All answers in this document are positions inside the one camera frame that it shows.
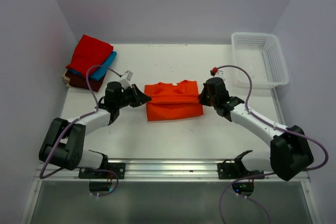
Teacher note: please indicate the orange t shirt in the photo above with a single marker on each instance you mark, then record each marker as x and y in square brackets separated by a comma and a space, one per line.
[173, 101]

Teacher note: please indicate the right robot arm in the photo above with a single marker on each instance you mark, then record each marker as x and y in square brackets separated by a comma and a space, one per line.
[289, 152]

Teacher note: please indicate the folded maroon t shirt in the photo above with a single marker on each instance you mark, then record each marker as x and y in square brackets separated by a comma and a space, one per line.
[78, 81]

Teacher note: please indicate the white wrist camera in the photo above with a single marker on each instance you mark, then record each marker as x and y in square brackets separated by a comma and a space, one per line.
[216, 72]
[125, 79]

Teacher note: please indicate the folded blue t shirt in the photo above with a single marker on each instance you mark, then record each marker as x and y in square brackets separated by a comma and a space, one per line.
[100, 72]

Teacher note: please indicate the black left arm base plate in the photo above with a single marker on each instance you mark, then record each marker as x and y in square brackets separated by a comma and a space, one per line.
[90, 173]

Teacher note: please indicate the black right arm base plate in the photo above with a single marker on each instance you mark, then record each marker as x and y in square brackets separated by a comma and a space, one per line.
[234, 168]

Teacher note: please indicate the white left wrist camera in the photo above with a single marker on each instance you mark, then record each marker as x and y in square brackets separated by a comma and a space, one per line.
[125, 79]

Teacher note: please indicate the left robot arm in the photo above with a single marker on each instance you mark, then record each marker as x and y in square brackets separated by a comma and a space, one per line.
[63, 145]

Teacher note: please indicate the white perforated plastic basket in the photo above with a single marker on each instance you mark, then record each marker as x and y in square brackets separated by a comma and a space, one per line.
[260, 55]

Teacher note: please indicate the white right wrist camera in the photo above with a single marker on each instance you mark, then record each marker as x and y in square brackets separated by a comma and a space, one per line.
[216, 72]

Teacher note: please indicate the folded red t shirt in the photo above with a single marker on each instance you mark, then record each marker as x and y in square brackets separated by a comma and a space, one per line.
[89, 52]

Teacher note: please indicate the folded beige t shirt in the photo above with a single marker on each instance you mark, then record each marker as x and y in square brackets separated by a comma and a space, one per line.
[66, 78]

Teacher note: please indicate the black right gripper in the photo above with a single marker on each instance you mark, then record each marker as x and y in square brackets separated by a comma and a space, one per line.
[201, 97]

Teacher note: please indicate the aluminium mounting rail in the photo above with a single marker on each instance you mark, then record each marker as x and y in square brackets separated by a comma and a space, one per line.
[169, 170]

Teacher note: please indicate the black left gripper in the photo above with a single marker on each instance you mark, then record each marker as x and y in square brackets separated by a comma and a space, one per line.
[140, 98]

